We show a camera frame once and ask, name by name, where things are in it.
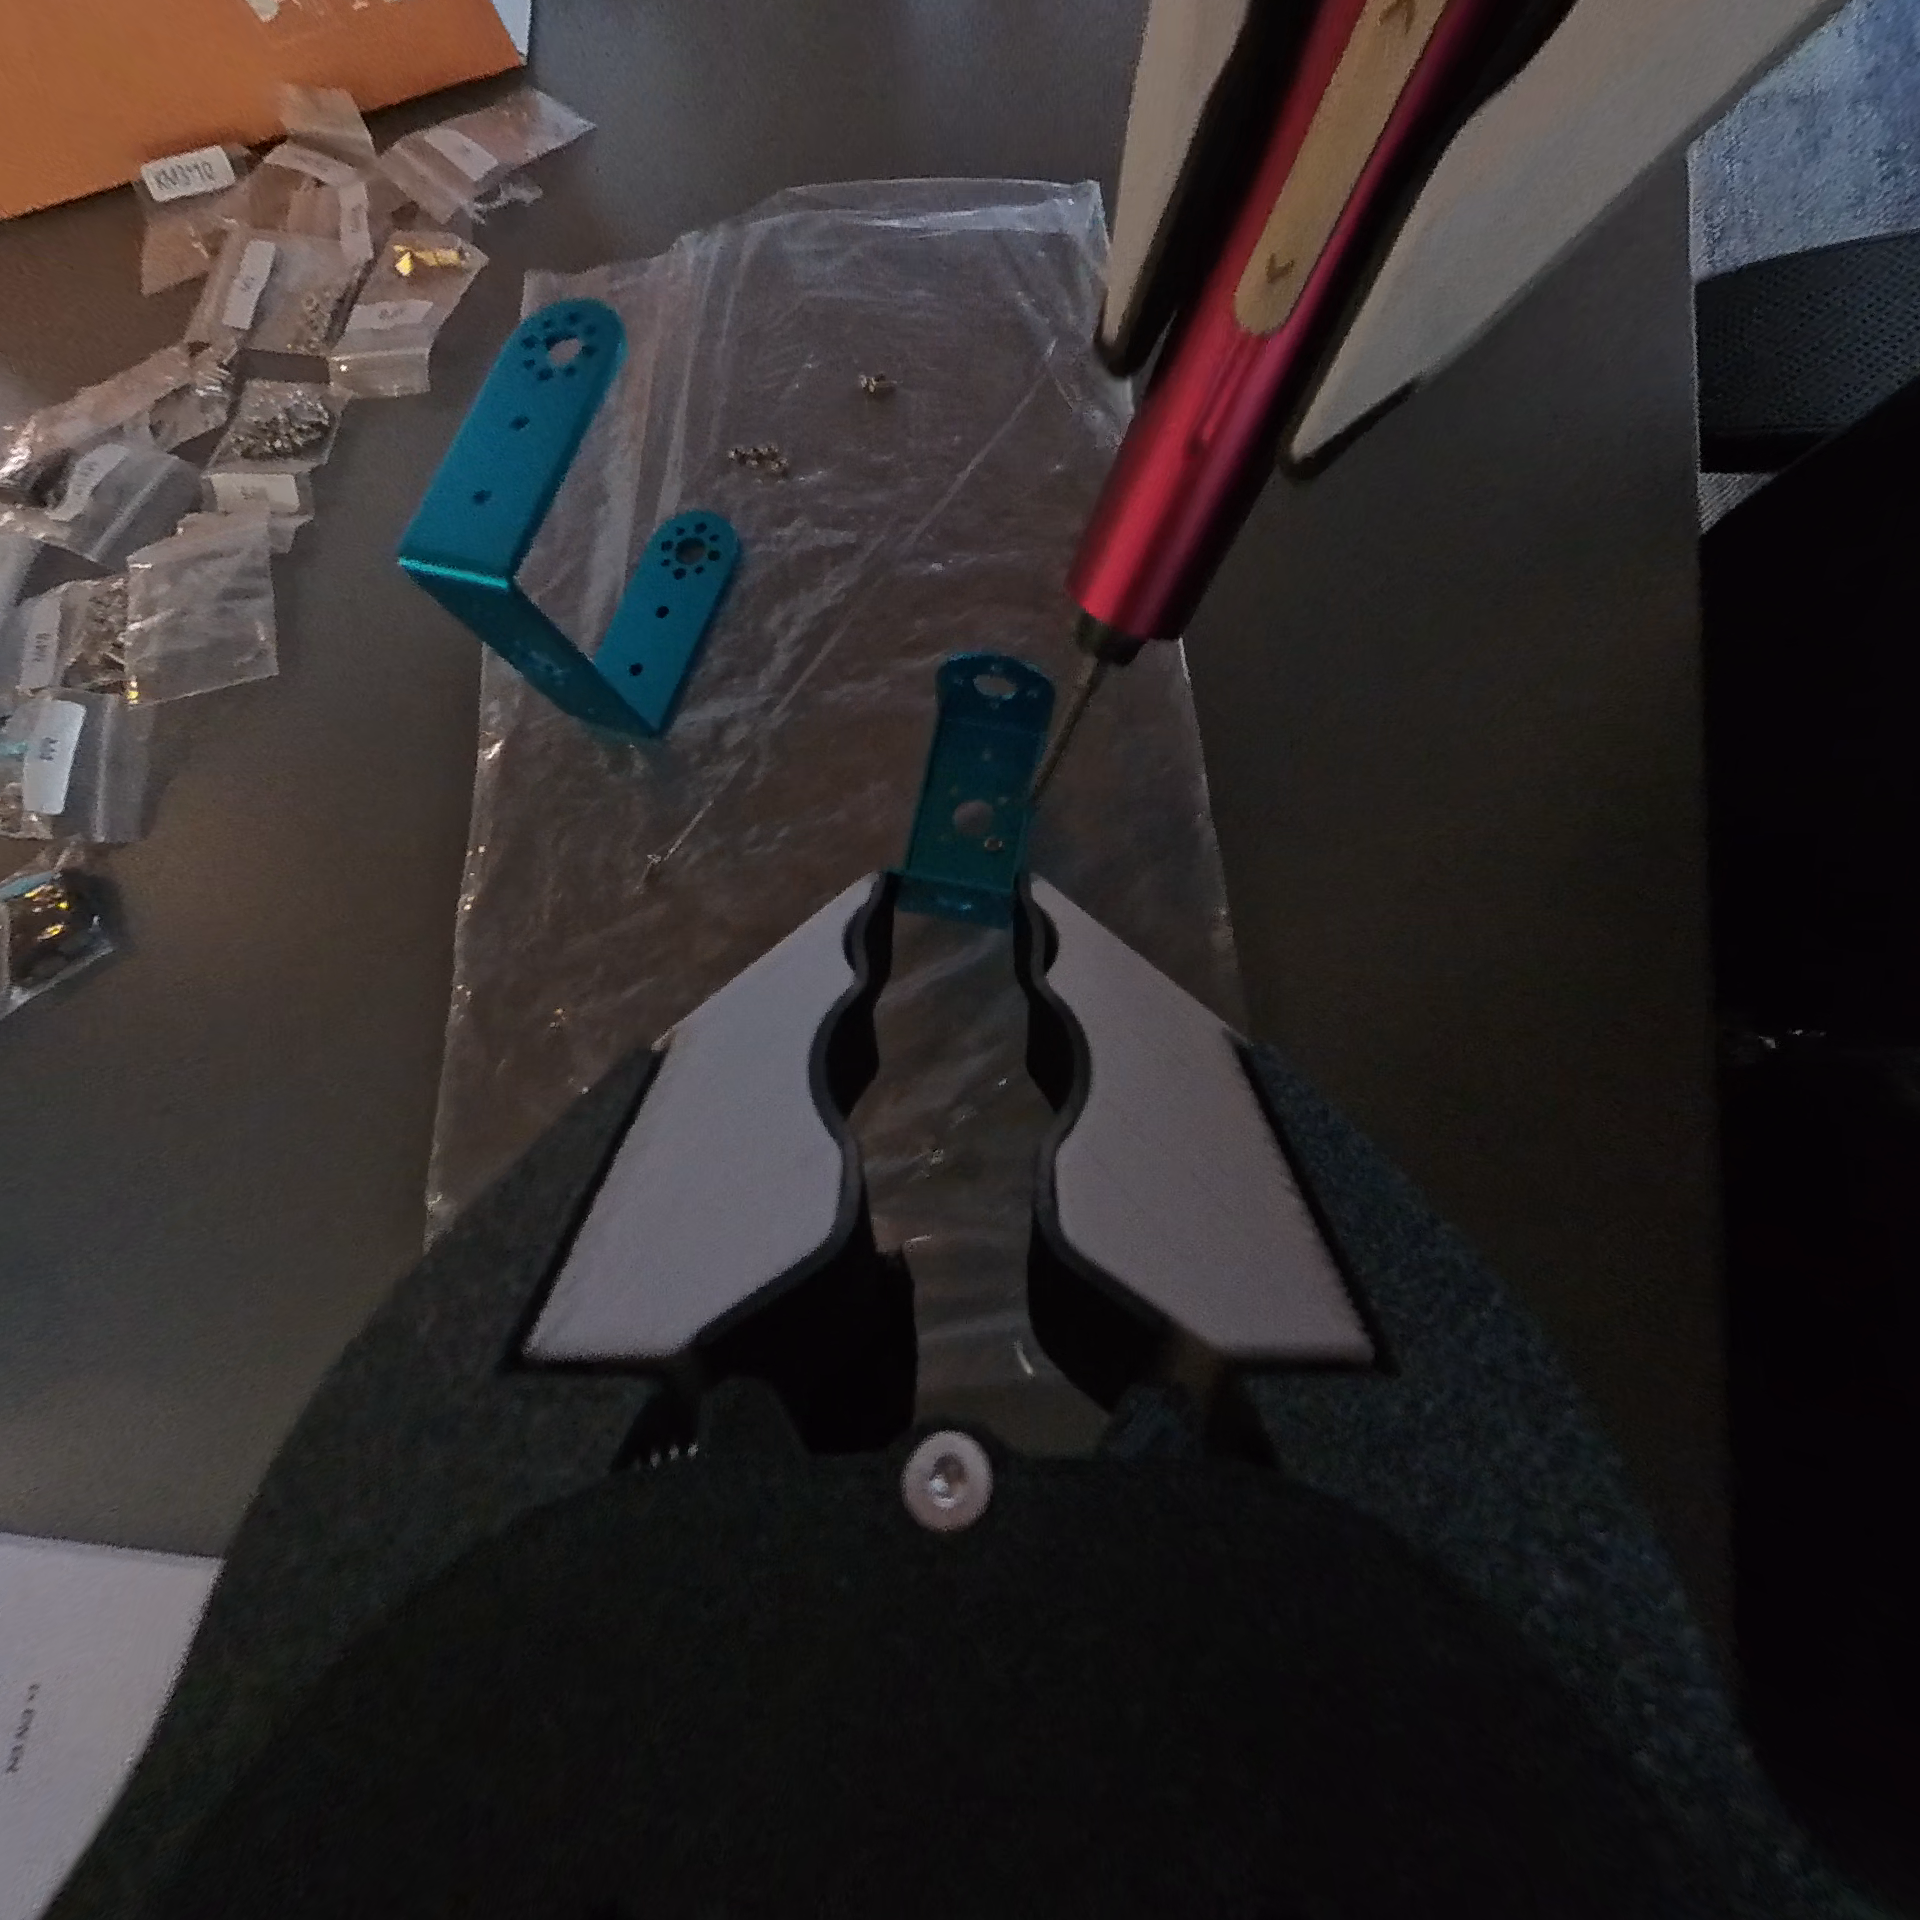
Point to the black mesh chair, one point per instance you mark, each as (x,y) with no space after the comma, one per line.
(1799,360)

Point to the large blue U bracket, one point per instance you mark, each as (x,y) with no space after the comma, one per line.
(495,464)

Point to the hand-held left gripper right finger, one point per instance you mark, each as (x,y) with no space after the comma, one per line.
(1185,1200)

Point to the pile of small screw bags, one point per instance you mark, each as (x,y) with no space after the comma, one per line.
(195,452)

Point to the small blue U bracket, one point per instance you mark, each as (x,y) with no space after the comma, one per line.
(961,796)

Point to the person's black clothing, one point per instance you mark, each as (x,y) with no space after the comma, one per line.
(1830,1200)

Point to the red electric screwdriver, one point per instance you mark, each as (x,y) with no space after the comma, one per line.
(1202,494)

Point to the small silver nuts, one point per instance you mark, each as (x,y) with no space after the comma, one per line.
(763,456)

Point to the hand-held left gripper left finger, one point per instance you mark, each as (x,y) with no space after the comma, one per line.
(705,1200)

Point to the clear plastic bag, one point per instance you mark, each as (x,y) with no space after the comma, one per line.
(826,600)

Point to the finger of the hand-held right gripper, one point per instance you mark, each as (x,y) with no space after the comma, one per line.
(1163,149)
(1531,195)

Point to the white instruction manual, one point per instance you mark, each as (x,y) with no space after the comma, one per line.
(77,1725)

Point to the dark grey desk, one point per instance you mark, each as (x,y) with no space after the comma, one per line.
(1426,751)

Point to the orange cardboard box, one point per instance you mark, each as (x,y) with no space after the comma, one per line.
(226,76)

